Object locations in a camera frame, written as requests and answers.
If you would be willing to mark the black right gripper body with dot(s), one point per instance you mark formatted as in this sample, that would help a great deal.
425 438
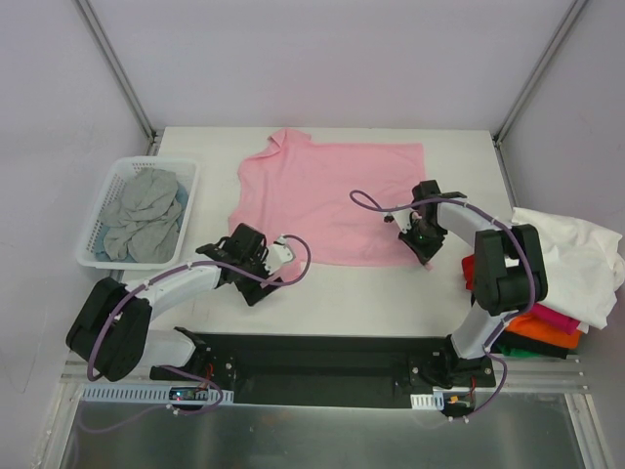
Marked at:
422 245

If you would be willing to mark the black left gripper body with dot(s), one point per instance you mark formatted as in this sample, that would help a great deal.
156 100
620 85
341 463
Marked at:
259 285

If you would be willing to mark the pink t shirt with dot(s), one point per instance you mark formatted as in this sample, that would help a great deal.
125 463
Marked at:
300 187

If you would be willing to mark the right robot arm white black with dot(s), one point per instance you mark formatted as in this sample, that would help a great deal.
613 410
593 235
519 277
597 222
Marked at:
509 275

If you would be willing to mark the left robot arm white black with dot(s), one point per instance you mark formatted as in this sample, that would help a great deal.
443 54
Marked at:
111 331

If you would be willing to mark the red t shirt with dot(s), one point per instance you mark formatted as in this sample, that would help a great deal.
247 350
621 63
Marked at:
468 269

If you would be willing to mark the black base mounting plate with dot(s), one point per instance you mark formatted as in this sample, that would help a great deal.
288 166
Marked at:
369 372

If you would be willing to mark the grey t shirt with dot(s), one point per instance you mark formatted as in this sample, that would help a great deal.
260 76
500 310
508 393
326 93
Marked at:
141 210

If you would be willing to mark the black t shirt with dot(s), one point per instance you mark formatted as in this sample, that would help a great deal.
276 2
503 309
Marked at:
522 342

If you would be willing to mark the orange t shirt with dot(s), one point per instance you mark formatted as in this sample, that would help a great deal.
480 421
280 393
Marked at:
534 328

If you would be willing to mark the white plastic laundry basket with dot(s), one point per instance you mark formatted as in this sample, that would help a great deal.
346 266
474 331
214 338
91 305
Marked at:
140 218

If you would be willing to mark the green t shirt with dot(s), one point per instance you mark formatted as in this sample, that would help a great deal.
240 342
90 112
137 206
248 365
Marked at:
513 352

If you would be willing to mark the light blue t shirt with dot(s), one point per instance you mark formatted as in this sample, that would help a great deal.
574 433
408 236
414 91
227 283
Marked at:
100 251

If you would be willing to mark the white t shirt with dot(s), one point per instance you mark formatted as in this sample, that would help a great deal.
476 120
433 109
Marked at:
583 265

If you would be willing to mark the magenta t shirt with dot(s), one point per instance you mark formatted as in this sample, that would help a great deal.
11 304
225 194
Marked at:
555 319

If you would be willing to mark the left slotted cable duct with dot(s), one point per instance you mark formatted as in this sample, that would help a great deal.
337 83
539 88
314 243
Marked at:
155 394

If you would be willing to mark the slotted cable duct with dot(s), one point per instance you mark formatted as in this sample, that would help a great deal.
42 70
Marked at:
433 401
155 394

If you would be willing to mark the right slotted cable duct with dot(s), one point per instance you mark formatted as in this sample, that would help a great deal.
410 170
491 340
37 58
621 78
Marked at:
433 401

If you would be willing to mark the right aluminium frame post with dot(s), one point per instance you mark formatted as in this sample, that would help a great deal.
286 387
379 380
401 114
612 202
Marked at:
571 17

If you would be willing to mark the aluminium frame post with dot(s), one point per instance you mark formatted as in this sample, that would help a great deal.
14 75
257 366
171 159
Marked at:
571 17
88 14

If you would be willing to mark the left aluminium frame post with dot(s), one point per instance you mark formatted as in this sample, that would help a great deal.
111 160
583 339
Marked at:
88 14

